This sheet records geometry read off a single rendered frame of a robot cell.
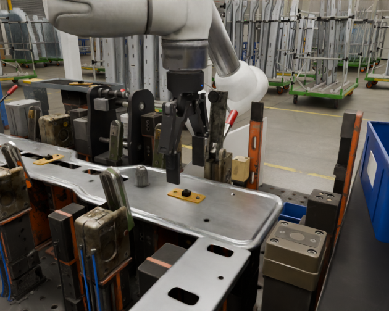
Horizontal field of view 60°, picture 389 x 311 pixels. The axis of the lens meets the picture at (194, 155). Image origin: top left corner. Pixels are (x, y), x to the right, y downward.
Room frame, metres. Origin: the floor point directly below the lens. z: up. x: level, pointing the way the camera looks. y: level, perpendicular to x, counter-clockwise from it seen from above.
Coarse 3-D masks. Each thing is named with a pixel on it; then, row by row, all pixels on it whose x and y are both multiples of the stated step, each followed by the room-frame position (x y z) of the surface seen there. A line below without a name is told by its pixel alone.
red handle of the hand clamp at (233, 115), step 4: (232, 112) 0.89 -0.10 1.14; (236, 112) 0.90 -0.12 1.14; (228, 116) 0.89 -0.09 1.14; (232, 116) 0.88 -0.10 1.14; (236, 116) 0.89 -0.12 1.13; (228, 120) 0.87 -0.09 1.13; (232, 120) 0.87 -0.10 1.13; (228, 124) 0.86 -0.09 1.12; (232, 124) 0.87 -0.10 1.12; (228, 128) 0.86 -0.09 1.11; (224, 132) 0.84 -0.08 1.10; (224, 136) 0.83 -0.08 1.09; (216, 144) 0.81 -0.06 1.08; (212, 148) 0.81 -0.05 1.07; (216, 148) 0.80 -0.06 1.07; (212, 152) 0.79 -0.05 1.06
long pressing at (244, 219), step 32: (0, 160) 0.90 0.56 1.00; (32, 160) 0.90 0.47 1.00; (64, 160) 0.90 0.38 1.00; (96, 192) 0.70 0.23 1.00; (128, 192) 0.70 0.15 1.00; (160, 192) 0.70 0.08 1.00; (224, 192) 0.70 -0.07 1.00; (256, 192) 0.69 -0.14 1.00; (160, 224) 0.57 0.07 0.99; (192, 224) 0.56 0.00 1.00; (224, 224) 0.56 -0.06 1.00; (256, 224) 0.56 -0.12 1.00
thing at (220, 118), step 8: (208, 96) 0.79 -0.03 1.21; (216, 96) 0.78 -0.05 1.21; (224, 96) 0.80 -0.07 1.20; (216, 104) 0.82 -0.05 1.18; (224, 104) 0.80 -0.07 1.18; (216, 112) 0.82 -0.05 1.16; (224, 112) 0.81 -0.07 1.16; (216, 120) 0.81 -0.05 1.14; (224, 120) 0.81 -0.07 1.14; (216, 128) 0.81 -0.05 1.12; (224, 128) 0.81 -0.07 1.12; (216, 136) 0.81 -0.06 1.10; (208, 144) 0.80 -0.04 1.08; (208, 152) 0.80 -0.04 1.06; (216, 152) 0.79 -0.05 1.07; (216, 160) 0.78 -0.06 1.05
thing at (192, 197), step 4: (176, 188) 0.71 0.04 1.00; (172, 192) 0.69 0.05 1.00; (180, 192) 0.69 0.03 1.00; (184, 192) 0.68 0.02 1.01; (188, 192) 0.68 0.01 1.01; (192, 192) 0.69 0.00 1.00; (172, 196) 0.68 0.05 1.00; (176, 196) 0.67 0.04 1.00; (180, 196) 0.67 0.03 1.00; (184, 196) 0.67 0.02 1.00; (188, 196) 0.67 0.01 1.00; (192, 196) 0.67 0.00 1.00; (196, 196) 0.67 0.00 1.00; (200, 196) 0.67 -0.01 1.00; (204, 196) 0.67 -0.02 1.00; (188, 200) 0.65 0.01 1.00; (192, 200) 0.65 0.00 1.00; (196, 200) 0.65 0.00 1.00; (200, 200) 0.65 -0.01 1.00
